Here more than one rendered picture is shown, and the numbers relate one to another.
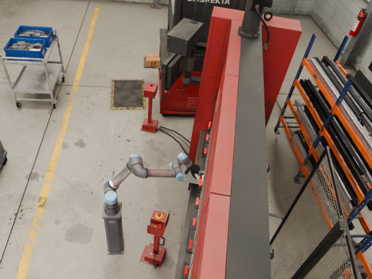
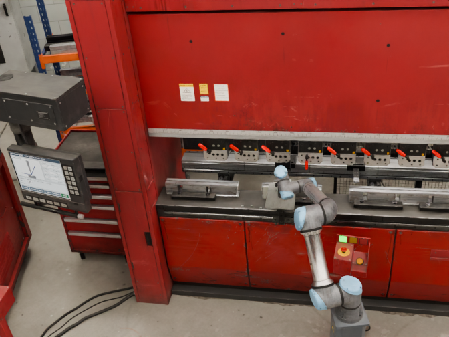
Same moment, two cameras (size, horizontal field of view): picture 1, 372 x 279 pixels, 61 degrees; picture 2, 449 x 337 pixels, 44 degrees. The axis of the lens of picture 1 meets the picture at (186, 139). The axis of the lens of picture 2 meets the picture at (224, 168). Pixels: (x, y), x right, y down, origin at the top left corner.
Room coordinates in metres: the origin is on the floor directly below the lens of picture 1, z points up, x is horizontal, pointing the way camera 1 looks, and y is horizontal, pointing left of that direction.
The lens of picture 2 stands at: (1.93, 2.71, 3.15)
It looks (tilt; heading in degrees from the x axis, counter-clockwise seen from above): 34 degrees down; 280
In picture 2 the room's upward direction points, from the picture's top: 5 degrees counter-clockwise
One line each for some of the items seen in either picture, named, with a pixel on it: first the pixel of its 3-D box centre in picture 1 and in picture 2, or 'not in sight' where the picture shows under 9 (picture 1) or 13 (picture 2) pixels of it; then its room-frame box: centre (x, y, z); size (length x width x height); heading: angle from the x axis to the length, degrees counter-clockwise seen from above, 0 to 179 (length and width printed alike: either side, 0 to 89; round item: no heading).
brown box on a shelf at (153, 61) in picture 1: (152, 59); not in sight; (4.14, 0.66, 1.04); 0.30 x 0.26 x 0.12; 11
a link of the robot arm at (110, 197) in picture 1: (110, 199); (349, 291); (1.71, 0.62, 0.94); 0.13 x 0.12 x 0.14; 21
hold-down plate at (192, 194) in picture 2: (206, 144); (194, 196); (2.68, -0.24, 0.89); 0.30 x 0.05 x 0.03; 177
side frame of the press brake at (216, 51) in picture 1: (231, 111); (144, 144); (3.04, -0.50, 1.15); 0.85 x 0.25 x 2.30; 87
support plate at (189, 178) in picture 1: (192, 176); (280, 195); (2.09, -0.12, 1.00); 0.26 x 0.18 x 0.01; 87
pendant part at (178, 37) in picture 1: (182, 61); (50, 150); (3.37, 0.18, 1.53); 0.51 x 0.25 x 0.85; 164
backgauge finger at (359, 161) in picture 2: not in sight; (356, 169); (1.60, -0.40, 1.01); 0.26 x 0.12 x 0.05; 87
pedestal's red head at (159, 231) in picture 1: (158, 221); (351, 255); (1.65, 0.15, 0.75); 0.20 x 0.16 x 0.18; 171
